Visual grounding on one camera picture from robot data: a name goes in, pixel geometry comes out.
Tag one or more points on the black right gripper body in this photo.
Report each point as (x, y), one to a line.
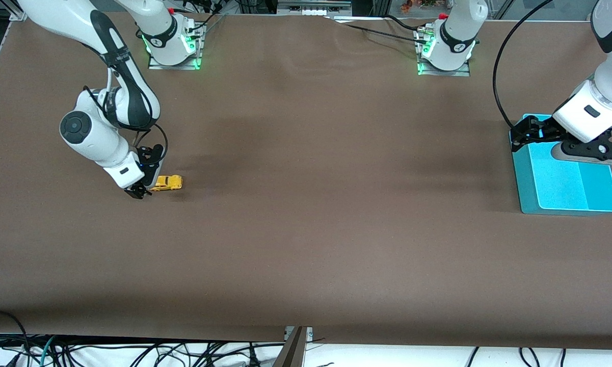
(145, 156)

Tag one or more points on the yellow beetle toy car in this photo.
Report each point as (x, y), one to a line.
(170, 182)

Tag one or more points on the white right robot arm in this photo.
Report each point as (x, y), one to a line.
(91, 132)

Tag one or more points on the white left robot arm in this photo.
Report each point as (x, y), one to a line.
(458, 35)

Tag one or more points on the teal plastic storage bin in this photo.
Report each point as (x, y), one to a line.
(565, 188)

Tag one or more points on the orange background object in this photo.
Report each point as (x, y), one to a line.
(418, 5)

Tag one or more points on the white power strip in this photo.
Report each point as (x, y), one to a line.
(316, 11)

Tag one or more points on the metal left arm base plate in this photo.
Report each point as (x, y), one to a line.
(463, 73)

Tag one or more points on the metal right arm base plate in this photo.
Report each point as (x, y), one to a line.
(155, 65)

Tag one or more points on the silver table edge bracket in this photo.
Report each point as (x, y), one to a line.
(310, 332)

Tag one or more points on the brown table support post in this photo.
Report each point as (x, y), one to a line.
(290, 354)

